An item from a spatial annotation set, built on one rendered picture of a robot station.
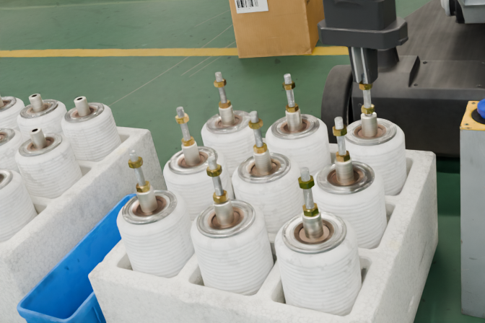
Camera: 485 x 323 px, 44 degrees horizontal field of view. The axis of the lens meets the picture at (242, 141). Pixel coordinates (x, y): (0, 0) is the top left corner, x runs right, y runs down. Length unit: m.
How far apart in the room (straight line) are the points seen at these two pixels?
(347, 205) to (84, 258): 0.48
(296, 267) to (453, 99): 0.55
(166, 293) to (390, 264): 0.28
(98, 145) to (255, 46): 0.88
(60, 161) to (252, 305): 0.47
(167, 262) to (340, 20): 0.39
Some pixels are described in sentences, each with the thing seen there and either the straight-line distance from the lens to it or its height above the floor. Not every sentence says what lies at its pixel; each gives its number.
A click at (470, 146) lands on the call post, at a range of 0.79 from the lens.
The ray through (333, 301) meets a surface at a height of 0.19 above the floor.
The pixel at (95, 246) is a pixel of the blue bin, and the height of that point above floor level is 0.09.
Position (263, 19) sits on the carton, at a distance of 1.87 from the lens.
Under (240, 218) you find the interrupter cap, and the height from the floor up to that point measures 0.25.
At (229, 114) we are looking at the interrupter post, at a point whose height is 0.27.
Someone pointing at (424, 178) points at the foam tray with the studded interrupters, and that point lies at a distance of 0.92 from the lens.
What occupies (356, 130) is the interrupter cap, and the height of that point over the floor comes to 0.25.
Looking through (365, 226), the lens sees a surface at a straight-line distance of 0.80.
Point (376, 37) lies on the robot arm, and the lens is 0.79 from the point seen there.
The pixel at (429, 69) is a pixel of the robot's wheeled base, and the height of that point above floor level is 0.19.
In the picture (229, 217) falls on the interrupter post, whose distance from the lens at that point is 0.75.
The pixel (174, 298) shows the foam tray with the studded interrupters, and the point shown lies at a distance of 0.79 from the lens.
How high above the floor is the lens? 0.70
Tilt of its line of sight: 29 degrees down
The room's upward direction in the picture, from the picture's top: 12 degrees counter-clockwise
